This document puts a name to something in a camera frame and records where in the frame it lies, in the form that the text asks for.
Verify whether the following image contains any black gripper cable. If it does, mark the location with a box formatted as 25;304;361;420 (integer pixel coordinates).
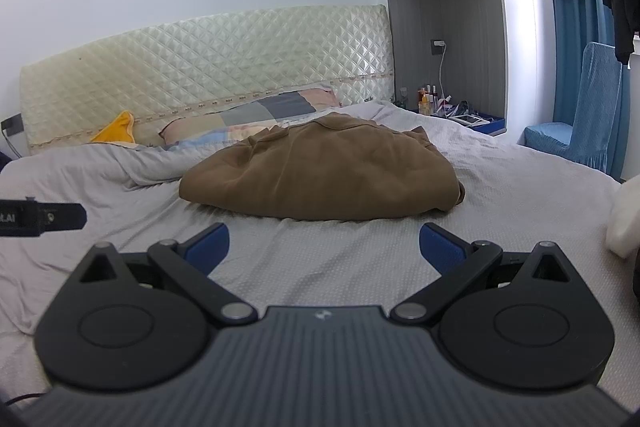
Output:
0;391;48;409

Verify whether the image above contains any yellow cloth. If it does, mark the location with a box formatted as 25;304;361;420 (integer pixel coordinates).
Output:
90;111;137;144

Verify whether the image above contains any blue tray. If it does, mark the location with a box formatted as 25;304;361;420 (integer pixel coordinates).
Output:
446;101;507;136

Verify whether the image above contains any cream quilted headboard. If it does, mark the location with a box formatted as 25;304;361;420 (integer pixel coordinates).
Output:
19;4;397;156

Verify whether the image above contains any grey bedside cabinet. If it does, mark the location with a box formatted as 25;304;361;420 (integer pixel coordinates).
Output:
374;0;552;135

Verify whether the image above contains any black wall socket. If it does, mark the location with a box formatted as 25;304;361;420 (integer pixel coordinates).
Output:
0;112;24;138

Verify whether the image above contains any patchwork pillow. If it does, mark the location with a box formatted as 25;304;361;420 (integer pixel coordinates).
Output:
159;87;339;148

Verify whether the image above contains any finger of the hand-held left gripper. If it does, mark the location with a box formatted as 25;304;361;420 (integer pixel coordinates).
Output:
41;202;89;233

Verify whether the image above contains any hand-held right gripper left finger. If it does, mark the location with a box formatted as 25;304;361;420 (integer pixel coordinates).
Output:
77;222;258;328

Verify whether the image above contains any brown zip hoodie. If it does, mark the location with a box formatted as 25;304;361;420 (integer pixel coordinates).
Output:
179;113;467;223

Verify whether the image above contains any blue curtain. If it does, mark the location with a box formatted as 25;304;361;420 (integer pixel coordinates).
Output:
549;0;627;180

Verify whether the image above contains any group of cosmetic bottles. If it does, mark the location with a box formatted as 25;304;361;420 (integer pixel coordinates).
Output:
416;83;453;116

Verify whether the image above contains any blue covered chair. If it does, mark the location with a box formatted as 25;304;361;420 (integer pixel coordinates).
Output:
523;41;624;174

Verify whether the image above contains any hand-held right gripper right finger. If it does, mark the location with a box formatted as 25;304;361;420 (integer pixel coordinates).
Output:
390;222;574;327

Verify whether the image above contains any white cloth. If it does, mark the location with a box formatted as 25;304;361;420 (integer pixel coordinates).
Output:
604;174;640;259

